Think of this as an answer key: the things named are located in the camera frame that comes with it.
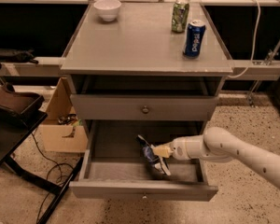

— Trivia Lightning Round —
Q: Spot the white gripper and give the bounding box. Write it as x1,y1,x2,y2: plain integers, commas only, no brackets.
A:
152,137,191,161

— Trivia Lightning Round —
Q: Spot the blue chip bag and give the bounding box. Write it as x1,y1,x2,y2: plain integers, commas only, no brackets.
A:
136,134,171,175

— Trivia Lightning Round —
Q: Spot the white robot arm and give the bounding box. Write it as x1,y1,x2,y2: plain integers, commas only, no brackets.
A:
152,127,280,189

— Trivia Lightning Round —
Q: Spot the open grey middle drawer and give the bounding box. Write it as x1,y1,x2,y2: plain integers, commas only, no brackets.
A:
70,120,218,202

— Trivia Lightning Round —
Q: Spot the closed grey upper drawer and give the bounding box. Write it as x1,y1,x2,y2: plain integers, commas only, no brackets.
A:
71,94,218,121

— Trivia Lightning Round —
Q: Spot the grey drawer cabinet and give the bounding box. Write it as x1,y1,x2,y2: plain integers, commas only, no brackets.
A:
62,3,231,123

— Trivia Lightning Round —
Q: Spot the black bag on shelf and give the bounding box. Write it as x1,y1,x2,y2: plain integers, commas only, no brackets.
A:
0,49,38,64

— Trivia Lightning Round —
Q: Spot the cardboard box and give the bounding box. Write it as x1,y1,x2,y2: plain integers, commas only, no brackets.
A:
39,77,88,153

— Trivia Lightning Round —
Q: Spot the blue Pepsi can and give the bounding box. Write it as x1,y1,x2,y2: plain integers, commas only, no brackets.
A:
183,20,206,58

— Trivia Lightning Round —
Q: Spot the green soda can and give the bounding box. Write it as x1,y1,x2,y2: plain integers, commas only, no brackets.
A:
172,0,189,33

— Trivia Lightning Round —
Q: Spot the white bowl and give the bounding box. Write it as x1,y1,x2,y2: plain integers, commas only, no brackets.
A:
93,0,121,21

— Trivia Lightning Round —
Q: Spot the black stand with tray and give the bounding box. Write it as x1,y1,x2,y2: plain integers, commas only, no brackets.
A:
0,63,83,224

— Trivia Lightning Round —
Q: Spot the black floor cable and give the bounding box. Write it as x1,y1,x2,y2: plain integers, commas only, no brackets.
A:
30,133,75,224

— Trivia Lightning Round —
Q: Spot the white cable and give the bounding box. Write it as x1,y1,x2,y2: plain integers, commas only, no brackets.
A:
227,0,261,79

